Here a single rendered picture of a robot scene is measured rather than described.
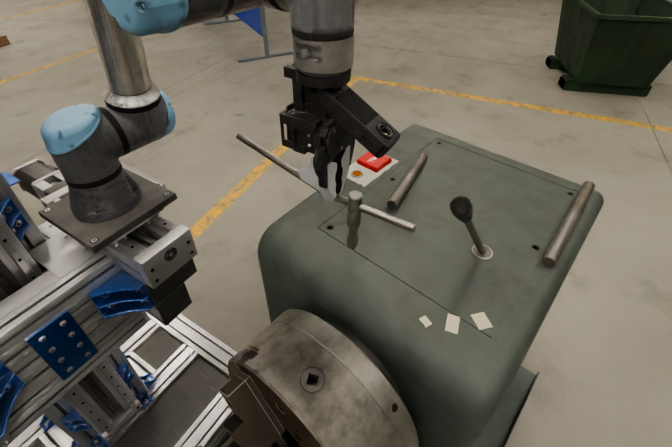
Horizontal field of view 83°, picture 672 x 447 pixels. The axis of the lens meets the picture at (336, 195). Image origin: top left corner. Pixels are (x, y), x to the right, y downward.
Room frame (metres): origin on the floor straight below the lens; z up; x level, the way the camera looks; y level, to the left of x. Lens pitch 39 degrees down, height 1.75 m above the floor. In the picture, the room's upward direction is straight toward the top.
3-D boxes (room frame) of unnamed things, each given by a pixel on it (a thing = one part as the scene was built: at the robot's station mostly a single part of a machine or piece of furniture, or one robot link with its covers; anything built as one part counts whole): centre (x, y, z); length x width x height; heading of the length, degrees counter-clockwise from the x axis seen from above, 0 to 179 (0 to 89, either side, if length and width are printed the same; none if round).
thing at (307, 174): (0.46, 0.03, 1.41); 0.06 x 0.03 x 0.09; 59
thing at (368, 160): (0.74, -0.09, 1.26); 0.06 x 0.06 x 0.02; 48
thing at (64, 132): (0.72, 0.55, 1.33); 0.13 x 0.12 x 0.14; 144
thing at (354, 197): (0.45, -0.03, 1.34); 0.02 x 0.02 x 0.12
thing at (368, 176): (0.72, -0.08, 1.23); 0.13 x 0.08 x 0.06; 138
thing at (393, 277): (0.57, -0.21, 1.06); 0.59 x 0.48 x 0.39; 138
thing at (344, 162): (0.50, 0.01, 1.41); 0.06 x 0.03 x 0.09; 59
